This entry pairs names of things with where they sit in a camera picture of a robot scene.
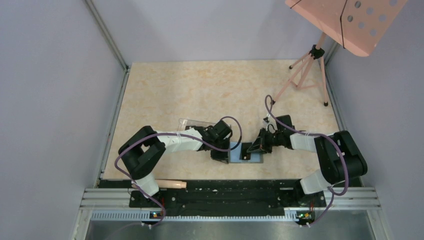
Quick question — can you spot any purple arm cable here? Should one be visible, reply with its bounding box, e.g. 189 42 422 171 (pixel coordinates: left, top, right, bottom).
264 95 350 228
114 115 243 229

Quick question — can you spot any clear plastic card box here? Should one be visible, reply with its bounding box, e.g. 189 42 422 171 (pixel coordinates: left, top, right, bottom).
177 118 216 131

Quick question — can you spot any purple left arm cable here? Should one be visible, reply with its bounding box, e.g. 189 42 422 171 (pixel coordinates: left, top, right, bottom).
114 115 243 229

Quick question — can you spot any pink music stand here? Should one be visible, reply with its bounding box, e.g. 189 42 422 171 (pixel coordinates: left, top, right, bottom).
271 0 407 106

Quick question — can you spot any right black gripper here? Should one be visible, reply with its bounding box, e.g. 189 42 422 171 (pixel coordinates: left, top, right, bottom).
247 127 284 154

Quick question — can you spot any beige cylindrical handle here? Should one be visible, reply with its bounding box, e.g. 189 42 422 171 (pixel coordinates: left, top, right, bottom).
155 179 187 189

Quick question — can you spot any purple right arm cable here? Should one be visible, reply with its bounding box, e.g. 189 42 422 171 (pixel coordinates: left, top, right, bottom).
264 95 350 228

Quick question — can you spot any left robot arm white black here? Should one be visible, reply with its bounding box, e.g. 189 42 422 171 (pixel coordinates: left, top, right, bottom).
118 120 232 207

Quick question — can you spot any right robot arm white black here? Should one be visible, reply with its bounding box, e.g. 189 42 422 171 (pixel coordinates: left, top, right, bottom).
246 115 368 206

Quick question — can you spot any grey card holder wallet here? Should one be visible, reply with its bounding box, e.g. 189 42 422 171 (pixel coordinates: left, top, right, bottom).
227 141 265 165

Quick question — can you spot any black VIP card front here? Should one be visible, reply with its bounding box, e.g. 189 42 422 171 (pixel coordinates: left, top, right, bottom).
239 142 252 161

